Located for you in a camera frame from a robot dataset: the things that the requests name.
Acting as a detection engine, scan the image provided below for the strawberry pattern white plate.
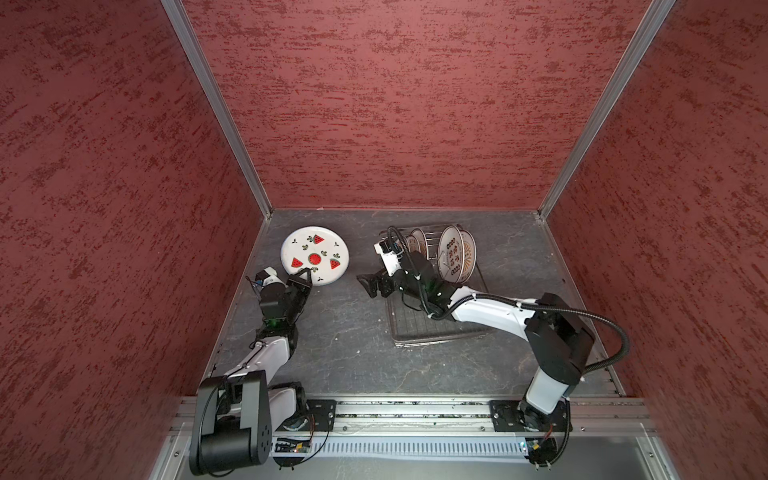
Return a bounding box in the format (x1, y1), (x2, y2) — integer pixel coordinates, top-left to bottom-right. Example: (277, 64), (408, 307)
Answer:
(280, 226), (350, 286)

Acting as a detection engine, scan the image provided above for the red rimmed white plate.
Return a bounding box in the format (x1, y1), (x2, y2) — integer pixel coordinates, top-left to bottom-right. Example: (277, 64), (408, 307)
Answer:
(437, 225), (464, 283)

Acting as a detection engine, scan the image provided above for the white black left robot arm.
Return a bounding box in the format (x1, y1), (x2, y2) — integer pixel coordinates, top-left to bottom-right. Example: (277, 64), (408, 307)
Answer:
(189, 267), (313, 477)

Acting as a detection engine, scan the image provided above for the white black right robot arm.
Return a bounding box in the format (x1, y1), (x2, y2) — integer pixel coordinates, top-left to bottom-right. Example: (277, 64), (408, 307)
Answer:
(357, 267), (595, 424)

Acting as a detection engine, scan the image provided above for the red patterned white plate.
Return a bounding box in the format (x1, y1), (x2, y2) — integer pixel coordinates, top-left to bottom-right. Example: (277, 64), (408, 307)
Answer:
(409, 228), (428, 258)

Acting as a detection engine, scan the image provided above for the orange sunburst white plate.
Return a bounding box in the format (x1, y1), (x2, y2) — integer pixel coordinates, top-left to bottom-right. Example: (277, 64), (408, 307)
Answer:
(397, 234), (411, 252)

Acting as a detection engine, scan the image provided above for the left green circuit board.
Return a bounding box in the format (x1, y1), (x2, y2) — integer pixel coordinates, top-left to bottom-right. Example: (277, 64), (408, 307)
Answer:
(271, 438), (313, 469)

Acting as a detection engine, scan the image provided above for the green circuit board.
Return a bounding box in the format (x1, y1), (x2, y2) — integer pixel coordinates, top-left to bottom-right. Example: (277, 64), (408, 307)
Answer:
(271, 438), (313, 469)
(525, 437), (561, 469)

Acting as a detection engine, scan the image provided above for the right green circuit board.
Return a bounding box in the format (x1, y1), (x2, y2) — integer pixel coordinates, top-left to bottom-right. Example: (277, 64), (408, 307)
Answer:
(525, 437), (561, 469)

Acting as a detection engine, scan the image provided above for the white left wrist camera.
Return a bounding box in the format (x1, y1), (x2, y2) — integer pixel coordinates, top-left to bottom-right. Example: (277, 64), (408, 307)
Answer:
(253, 267), (284, 288)

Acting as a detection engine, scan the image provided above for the chrome wire dish rack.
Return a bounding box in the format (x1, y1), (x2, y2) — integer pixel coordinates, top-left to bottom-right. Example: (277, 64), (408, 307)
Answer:
(381, 223), (490, 348)

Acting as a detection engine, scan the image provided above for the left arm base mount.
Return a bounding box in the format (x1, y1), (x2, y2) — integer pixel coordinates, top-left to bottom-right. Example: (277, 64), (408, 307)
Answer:
(280, 383), (338, 433)

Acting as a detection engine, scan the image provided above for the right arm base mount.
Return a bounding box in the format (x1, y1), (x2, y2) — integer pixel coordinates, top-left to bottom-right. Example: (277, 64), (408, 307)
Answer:
(488, 399), (572, 434)

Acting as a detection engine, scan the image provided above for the black corrugated right cable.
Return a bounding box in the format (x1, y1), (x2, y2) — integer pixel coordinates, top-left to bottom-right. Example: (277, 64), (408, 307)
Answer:
(386, 225), (631, 376)

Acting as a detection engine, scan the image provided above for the aluminium front rail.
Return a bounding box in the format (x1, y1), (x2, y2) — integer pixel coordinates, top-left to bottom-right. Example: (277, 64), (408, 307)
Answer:
(170, 394), (655, 463)

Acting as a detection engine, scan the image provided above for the aluminium left corner post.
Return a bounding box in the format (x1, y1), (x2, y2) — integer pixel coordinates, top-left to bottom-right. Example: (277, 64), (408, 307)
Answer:
(161, 0), (274, 221)

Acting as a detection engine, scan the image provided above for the aluminium corner post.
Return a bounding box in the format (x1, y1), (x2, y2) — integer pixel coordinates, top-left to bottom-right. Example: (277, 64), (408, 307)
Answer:
(161, 0), (274, 221)
(538, 0), (676, 222)

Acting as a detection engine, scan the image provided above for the aluminium right corner post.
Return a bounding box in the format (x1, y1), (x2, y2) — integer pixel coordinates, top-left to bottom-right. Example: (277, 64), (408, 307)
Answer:
(538, 0), (676, 222)

